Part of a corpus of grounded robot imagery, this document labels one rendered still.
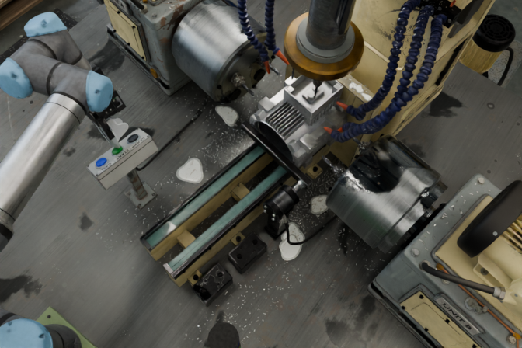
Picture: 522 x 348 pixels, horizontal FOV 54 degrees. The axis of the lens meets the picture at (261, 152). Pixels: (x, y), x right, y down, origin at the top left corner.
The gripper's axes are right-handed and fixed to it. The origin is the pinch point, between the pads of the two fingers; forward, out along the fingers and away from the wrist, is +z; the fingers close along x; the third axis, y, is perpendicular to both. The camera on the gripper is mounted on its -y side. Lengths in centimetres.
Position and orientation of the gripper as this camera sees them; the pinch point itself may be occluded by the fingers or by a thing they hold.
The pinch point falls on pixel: (113, 145)
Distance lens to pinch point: 133.6
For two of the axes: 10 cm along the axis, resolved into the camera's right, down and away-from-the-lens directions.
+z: 3.2, 7.1, 6.3
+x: -6.2, -3.5, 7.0
